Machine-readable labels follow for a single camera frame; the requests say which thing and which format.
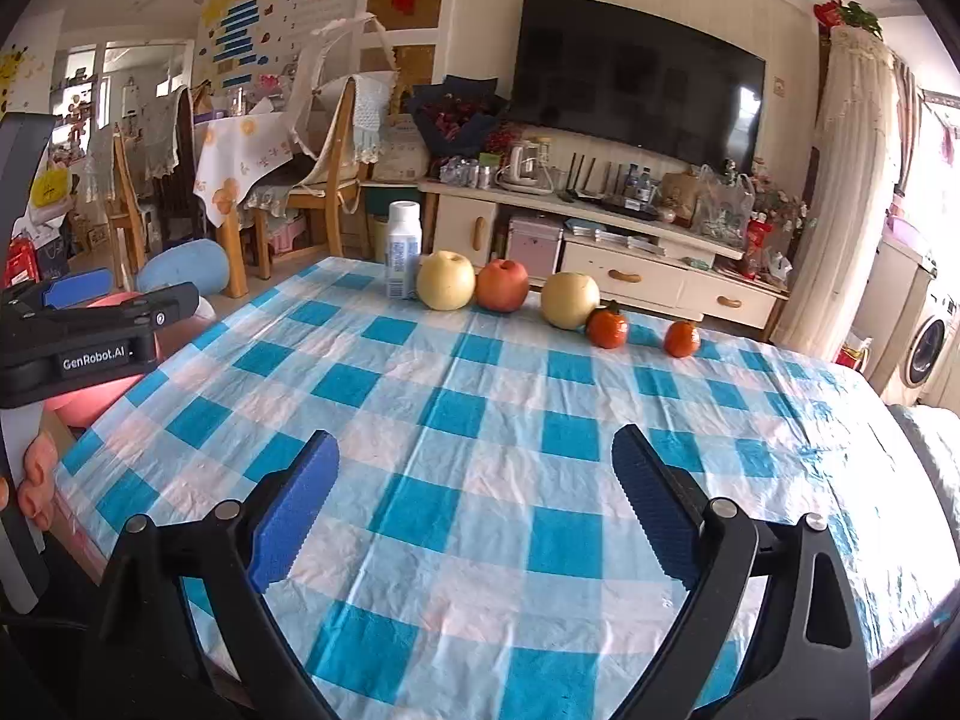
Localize dark wooden chair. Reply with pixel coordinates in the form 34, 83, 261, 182
154, 86, 203, 241

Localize black flat television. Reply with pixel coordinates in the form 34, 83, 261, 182
504, 0, 767, 177

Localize white bottle with blue label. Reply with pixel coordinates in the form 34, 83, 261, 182
385, 201, 423, 299

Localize white orange printed table cover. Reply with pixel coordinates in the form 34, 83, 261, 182
193, 114, 301, 230

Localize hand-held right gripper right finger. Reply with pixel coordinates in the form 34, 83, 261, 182
611, 424, 875, 720

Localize red apple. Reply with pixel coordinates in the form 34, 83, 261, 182
476, 259, 530, 314

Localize brown paper bag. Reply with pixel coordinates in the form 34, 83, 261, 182
660, 171, 698, 226

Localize blue white checked tablecloth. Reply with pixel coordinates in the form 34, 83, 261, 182
56, 255, 960, 720

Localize dark blue flower bouquet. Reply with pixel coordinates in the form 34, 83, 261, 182
409, 75, 511, 158

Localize red green ornament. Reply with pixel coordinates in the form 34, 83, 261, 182
814, 0, 882, 38

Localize orange tangerine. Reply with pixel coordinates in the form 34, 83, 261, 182
586, 301, 629, 350
664, 320, 701, 359

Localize light wooden chair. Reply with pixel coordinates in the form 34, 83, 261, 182
105, 127, 151, 271

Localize pink plastic basin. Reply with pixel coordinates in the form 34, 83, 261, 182
43, 291, 164, 430

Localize blue cushion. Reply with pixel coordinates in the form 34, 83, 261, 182
137, 240, 230, 293

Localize black router with antennas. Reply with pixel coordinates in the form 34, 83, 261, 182
562, 152, 623, 203

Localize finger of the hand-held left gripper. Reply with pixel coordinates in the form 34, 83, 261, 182
71, 283, 201, 340
41, 268, 115, 310

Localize toy shelf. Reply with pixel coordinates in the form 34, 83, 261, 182
52, 67, 98, 166

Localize blue capped bottles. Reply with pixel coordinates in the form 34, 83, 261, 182
622, 163, 661, 203

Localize yellow pear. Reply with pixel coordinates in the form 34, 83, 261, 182
416, 250, 477, 311
540, 271, 601, 331

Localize wooden chair with lace cloth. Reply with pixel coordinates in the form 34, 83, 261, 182
251, 79, 368, 278

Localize lace covered standing air conditioner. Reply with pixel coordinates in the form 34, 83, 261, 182
772, 22, 912, 361

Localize clear plastic bag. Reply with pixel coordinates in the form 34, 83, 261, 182
694, 165, 755, 252

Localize pink plastic stool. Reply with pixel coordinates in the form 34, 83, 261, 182
262, 216, 308, 256

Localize grey sofa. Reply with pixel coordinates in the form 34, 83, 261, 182
889, 405, 960, 541

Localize white rice sack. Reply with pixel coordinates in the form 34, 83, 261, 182
373, 114, 430, 182

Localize person's left hand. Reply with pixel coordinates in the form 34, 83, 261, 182
18, 431, 58, 524

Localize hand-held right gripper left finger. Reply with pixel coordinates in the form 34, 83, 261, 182
79, 429, 340, 720

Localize pale knitted chair cover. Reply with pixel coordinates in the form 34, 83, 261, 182
349, 73, 395, 166
142, 86, 192, 177
79, 131, 121, 203

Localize cream television cabinet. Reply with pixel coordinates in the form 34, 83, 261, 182
416, 178, 788, 342

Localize colourful wall poster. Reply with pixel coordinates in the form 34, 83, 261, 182
196, 0, 361, 91

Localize red gift boxes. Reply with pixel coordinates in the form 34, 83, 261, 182
6, 236, 38, 286

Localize pink silver case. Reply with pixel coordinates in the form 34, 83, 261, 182
506, 214, 563, 275

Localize washing machine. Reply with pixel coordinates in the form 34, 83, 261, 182
885, 270, 960, 410

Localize yellow giraffe wall sticker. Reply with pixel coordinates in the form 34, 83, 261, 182
0, 45, 31, 102

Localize yellow bag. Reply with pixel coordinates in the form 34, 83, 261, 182
31, 165, 72, 205

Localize glass electric kettle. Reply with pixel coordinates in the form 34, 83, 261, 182
499, 139, 552, 192

